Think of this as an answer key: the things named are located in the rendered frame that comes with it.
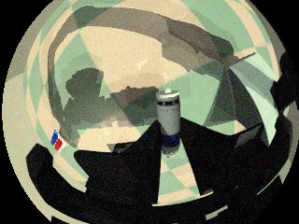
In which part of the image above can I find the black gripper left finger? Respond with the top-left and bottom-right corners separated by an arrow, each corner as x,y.
74,119 -> 162,204

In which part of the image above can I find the white cylindrical battery with blue band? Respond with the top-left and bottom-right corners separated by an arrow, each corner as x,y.
156,89 -> 180,156

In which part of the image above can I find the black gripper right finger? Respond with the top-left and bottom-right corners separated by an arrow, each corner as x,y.
179,117 -> 264,195

